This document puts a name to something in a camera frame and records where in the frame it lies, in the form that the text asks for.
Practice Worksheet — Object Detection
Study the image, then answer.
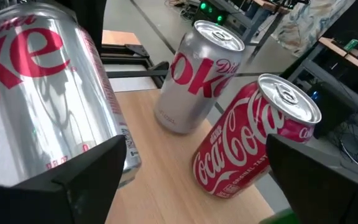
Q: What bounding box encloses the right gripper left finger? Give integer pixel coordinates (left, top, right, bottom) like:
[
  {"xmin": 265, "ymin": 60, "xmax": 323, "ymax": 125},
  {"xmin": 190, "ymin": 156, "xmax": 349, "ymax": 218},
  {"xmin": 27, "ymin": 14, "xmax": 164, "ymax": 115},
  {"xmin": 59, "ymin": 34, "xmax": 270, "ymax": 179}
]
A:
[{"xmin": 0, "ymin": 134, "xmax": 128, "ymax": 224}]

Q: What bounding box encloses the red Coca-Cola can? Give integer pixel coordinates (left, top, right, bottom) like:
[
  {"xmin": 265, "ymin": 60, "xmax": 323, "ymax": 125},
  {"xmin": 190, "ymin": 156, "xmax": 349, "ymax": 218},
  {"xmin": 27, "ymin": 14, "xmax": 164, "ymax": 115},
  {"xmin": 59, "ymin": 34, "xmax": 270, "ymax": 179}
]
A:
[{"xmin": 191, "ymin": 73, "xmax": 323, "ymax": 200}]

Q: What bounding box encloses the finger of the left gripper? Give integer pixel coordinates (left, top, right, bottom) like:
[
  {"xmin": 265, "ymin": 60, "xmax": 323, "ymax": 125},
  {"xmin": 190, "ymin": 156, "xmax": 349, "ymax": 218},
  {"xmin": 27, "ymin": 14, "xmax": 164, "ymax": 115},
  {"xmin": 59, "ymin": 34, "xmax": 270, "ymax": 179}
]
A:
[{"xmin": 54, "ymin": 0, "xmax": 107, "ymax": 57}]

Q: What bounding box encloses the wooden shelf board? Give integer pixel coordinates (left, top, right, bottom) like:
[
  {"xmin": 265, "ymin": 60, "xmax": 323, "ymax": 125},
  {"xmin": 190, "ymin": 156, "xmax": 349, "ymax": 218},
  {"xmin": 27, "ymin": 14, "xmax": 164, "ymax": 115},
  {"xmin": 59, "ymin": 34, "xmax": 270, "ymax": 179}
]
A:
[{"xmin": 104, "ymin": 88, "xmax": 275, "ymax": 224}]

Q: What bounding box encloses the small green can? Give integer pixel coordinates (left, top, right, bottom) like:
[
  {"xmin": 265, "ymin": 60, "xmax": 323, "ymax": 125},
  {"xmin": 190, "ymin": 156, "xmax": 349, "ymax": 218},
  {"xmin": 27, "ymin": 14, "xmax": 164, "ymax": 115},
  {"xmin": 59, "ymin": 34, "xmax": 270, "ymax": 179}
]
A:
[{"xmin": 342, "ymin": 38, "xmax": 358, "ymax": 52}]

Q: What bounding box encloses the black computer with green lights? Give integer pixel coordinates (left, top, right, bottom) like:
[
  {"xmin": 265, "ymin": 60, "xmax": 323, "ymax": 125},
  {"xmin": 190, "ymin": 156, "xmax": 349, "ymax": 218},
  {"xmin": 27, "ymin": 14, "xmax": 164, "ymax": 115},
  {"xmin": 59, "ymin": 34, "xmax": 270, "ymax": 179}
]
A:
[{"xmin": 193, "ymin": 0, "xmax": 234, "ymax": 27}]

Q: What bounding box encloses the wooden desk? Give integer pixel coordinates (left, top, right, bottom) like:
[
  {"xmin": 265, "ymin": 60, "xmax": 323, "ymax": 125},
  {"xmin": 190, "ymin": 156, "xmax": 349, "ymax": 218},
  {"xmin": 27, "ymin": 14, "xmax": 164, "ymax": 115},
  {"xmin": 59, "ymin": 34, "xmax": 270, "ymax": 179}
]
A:
[{"xmin": 317, "ymin": 35, "xmax": 358, "ymax": 80}]

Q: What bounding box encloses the green Sprite can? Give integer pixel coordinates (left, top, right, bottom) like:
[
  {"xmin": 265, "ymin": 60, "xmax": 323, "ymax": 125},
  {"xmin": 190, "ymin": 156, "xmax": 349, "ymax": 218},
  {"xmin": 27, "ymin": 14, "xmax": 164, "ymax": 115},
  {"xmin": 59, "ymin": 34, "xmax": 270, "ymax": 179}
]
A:
[{"xmin": 258, "ymin": 207, "xmax": 304, "ymax": 224}]

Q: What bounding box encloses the silver Diet Coke can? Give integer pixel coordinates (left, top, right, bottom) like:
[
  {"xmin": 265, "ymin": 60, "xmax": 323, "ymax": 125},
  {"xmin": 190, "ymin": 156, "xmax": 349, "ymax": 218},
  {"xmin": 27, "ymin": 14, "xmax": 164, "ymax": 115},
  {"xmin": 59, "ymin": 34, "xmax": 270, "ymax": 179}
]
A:
[
  {"xmin": 153, "ymin": 19, "xmax": 246, "ymax": 135},
  {"xmin": 0, "ymin": 1, "xmax": 142, "ymax": 189}
]

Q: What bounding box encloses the marbled grey cloth panel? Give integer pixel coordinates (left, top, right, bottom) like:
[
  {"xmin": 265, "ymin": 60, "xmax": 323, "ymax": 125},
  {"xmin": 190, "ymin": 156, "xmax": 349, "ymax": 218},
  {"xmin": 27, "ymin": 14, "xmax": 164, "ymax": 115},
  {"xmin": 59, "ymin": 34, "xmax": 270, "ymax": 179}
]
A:
[{"xmin": 270, "ymin": 0, "xmax": 358, "ymax": 58}]

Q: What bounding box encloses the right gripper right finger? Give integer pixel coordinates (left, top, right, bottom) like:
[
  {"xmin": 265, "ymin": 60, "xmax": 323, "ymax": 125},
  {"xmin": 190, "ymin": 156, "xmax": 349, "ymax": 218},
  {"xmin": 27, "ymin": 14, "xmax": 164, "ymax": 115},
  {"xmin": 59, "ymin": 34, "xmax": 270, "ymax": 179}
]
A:
[{"xmin": 265, "ymin": 133, "xmax": 358, "ymax": 224}]

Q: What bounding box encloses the black aluminium table frame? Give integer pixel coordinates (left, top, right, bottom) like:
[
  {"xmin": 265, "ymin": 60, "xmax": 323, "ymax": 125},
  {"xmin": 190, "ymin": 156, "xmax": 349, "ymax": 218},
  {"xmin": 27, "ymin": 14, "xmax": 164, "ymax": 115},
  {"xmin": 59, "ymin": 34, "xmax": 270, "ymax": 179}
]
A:
[{"xmin": 100, "ymin": 43, "xmax": 171, "ymax": 90}]

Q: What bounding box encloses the black box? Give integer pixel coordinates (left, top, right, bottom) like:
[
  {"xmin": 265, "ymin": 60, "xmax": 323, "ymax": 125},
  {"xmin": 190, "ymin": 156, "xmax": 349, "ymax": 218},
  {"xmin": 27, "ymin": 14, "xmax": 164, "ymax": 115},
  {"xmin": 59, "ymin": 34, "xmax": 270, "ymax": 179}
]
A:
[{"xmin": 311, "ymin": 88, "xmax": 356, "ymax": 139}]

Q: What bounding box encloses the grey-blue metal desk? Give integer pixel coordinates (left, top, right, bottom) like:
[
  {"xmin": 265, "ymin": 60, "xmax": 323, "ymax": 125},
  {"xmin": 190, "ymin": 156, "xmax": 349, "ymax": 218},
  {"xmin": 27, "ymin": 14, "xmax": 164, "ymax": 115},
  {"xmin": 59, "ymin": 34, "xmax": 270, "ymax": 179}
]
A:
[{"xmin": 216, "ymin": 0, "xmax": 295, "ymax": 65}]

